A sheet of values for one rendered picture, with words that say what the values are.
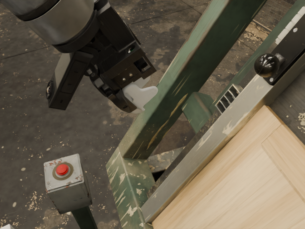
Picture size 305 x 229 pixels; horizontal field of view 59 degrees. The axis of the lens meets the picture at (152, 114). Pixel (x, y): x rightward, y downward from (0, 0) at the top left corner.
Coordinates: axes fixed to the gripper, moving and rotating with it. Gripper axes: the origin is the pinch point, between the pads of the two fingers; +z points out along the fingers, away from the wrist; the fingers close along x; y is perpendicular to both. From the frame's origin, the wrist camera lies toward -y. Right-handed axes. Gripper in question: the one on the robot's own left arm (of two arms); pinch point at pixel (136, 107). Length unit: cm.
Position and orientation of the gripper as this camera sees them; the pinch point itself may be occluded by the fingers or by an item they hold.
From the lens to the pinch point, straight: 48.0
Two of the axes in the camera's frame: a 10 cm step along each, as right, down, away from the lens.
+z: 4.3, 4.3, 7.9
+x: -3.6, -7.2, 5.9
